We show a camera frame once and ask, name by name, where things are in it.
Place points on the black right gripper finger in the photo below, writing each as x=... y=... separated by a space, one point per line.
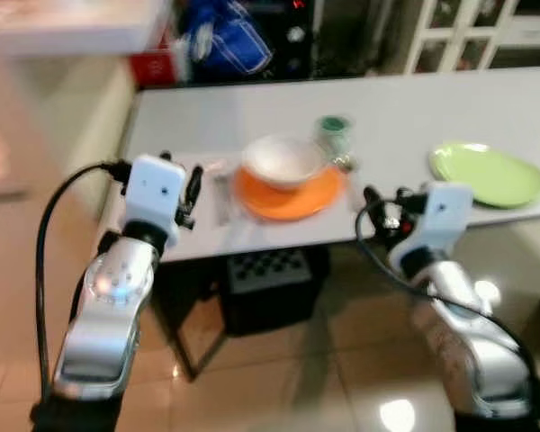
x=404 y=193
x=374 y=200

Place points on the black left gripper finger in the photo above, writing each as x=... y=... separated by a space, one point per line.
x=195 y=184
x=166 y=157

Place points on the silver cutlery on napkin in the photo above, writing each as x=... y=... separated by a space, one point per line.
x=223 y=198

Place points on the green cup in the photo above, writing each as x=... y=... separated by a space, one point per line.
x=334 y=135

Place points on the light green plate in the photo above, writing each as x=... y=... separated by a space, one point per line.
x=490 y=175

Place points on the orange plate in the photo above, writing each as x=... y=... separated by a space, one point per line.
x=283 y=205

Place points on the white bowl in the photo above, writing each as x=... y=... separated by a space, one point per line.
x=283 y=160

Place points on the red box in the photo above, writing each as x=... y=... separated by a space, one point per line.
x=155 y=65

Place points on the black plastic crate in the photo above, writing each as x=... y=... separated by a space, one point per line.
x=274 y=288

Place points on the black metal table leg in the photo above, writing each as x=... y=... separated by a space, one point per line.
x=184 y=342

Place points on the blue bag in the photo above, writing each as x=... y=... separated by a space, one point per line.
x=225 y=40

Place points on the white counter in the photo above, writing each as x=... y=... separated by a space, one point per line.
x=63 y=25

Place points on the white glass door cabinet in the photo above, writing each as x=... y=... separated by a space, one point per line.
x=468 y=36

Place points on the black oven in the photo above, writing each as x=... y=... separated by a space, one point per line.
x=292 y=36

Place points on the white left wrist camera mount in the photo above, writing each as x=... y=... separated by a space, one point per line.
x=153 y=191

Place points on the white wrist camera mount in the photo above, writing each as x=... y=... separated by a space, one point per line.
x=153 y=191
x=441 y=218

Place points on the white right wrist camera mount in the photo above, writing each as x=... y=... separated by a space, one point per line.
x=441 y=218

